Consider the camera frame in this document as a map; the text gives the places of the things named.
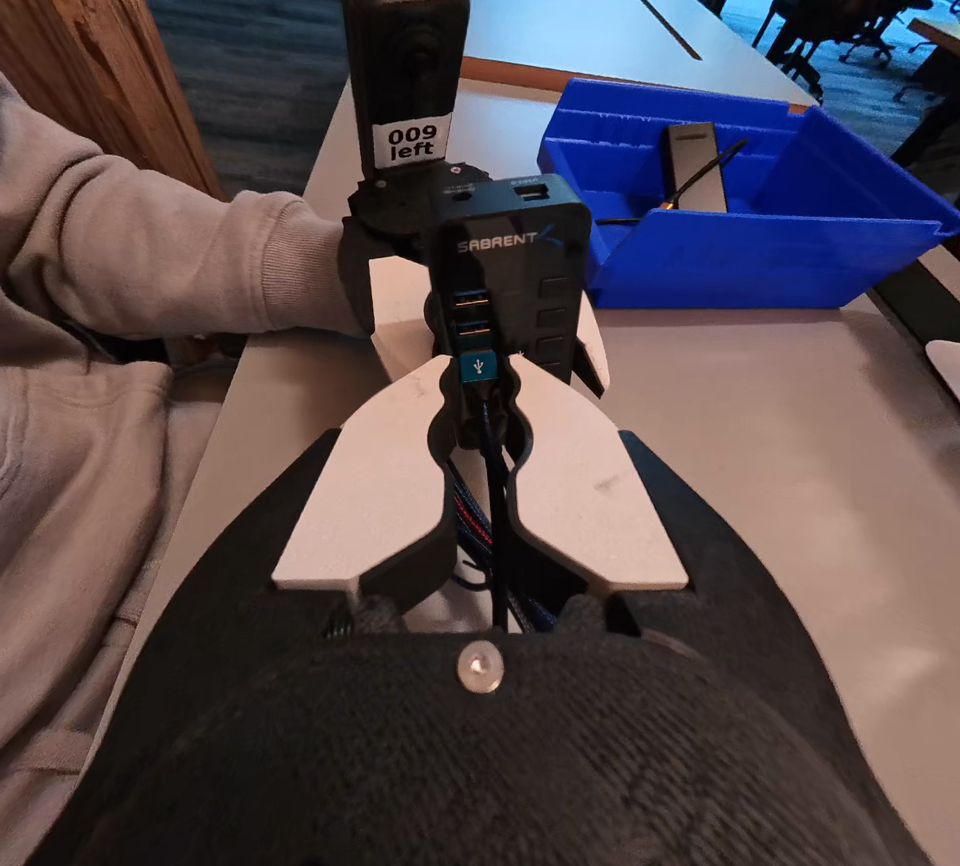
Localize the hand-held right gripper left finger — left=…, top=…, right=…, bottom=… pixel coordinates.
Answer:
left=271, top=354, right=462, bottom=612

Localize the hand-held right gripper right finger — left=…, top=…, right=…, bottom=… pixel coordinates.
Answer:
left=504, top=352, right=690, bottom=595

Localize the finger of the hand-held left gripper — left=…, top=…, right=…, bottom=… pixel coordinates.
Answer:
left=369, top=257, right=451, bottom=379
left=573, top=314, right=610, bottom=398

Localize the teal-tipped USB cable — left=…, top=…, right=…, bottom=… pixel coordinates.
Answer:
left=446, top=350, right=558, bottom=634

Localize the compact black USB hub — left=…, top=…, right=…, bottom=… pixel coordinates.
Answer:
left=420, top=173, right=594, bottom=388

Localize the blue plastic bin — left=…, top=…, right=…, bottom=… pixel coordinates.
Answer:
left=537, top=78, right=960, bottom=310

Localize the long black USB hub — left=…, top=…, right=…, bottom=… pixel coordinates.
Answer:
left=666, top=123, right=729, bottom=213

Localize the person's left forearm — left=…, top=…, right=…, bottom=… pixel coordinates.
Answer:
left=0, top=74, right=372, bottom=338

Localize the light grey desk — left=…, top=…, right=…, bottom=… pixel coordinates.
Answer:
left=45, top=78, right=960, bottom=866

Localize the person's grey sweatshirt torso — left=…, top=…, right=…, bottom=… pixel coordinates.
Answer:
left=0, top=326, right=249, bottom=866

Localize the wooden post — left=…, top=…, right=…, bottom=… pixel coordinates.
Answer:
left=0, top=0, right=226, bottom=203

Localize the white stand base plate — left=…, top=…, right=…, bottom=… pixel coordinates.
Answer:
left=926, top=339, right=960, bottom=402

